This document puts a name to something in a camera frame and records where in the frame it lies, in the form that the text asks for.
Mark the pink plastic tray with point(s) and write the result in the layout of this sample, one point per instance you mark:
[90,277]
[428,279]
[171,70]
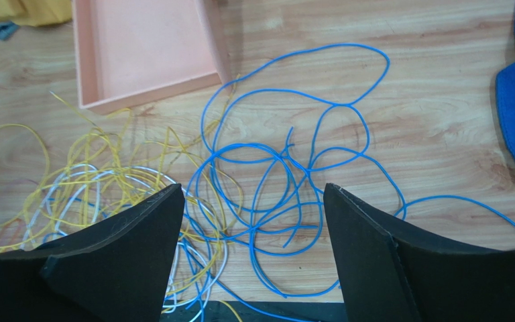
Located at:
[131,53]

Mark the yellow shirt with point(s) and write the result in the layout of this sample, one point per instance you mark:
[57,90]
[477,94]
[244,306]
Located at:
[35,13]

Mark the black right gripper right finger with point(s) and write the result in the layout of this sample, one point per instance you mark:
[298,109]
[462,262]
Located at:
[391,270]

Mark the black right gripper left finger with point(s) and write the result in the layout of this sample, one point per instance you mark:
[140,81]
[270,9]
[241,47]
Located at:
[114,270]

